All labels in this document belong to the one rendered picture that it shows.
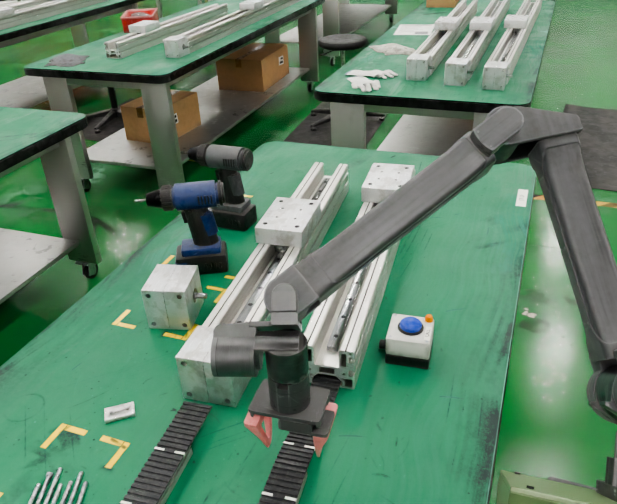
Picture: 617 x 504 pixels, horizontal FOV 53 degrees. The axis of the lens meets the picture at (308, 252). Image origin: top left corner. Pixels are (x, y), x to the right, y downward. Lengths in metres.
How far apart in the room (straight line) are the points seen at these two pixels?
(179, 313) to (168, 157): 2.31
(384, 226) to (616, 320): 0.32
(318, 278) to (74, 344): 0.66
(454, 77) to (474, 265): 1.48
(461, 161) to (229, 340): 0.40
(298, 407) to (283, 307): 0.15
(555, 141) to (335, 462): 0.57
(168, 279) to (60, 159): 1.59
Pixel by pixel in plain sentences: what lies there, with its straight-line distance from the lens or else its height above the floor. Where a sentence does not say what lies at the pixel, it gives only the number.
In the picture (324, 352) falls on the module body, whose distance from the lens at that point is 1.12.
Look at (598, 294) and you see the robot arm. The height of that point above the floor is 1.08.
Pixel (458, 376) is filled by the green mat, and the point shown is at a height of 0.78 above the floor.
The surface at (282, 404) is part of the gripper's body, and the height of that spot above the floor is 0.95.
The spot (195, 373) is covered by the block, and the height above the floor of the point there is 0.84.
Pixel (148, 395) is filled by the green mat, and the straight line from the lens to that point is 1.16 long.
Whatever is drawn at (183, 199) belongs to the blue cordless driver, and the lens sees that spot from 1.37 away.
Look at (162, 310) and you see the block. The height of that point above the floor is 0.83.
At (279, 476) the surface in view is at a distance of 0.95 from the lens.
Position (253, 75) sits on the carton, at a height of 0.34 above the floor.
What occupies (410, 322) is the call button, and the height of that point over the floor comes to 0.85.
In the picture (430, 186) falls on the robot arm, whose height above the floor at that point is 1.19.
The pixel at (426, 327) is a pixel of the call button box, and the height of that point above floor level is 0.84.
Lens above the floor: 1.55
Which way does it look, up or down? 31 degrees down
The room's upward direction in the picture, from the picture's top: 3 degrees counter-clockwise
